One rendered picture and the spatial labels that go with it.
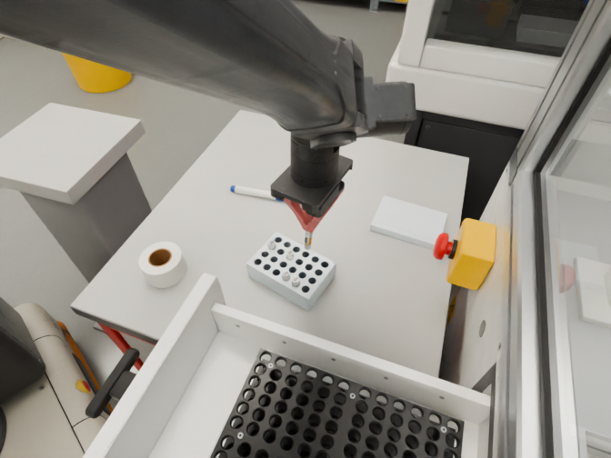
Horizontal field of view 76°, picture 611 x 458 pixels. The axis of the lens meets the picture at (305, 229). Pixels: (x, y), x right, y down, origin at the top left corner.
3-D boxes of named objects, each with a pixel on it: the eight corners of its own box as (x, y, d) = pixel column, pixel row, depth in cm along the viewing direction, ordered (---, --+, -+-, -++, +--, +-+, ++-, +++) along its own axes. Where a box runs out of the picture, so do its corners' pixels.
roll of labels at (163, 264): (193, 257, 69) (187, 243, 66) (177, 291, 65) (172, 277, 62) (155, 253, 70) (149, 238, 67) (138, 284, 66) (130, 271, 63)
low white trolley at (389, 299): (181, 431, 120) (68, 305, 63) (264, 274, 159) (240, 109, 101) (363, 510, 107) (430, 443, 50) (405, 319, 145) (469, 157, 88)
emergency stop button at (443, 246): (429, 263, 57) (436, 245, 54) (433, 243, 59) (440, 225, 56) (450, 268, 56) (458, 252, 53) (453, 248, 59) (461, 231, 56)
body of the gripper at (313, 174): (353, 171, 51) (360, 122, 46) (315, 218, 45) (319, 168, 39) (309, 154, 53) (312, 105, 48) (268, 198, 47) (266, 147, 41)
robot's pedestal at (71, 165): (94, 328, 143) (-47, 168, 86) (139, 264, 162) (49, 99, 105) (165, 351, 137) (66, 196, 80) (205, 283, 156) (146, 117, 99)
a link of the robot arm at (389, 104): (312, 35, 32) (321, 142, 33) (442, 31, 34) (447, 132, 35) (293, 77, 44) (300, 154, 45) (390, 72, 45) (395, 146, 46)
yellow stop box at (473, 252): (440, 282, 57) (455, 252, 51) (446, 245, 61) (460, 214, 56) (476, 292, 55) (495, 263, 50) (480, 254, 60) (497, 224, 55)
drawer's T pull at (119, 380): (87, 416, 39) (81, 413, 38) (133, 350, 44) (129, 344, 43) (116, 430, 38) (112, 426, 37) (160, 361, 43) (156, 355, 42)
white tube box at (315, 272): (248, 275, 67) (245, 263, 64) (277, 244, 71) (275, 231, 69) (308, 312, 62) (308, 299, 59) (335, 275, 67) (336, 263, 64)
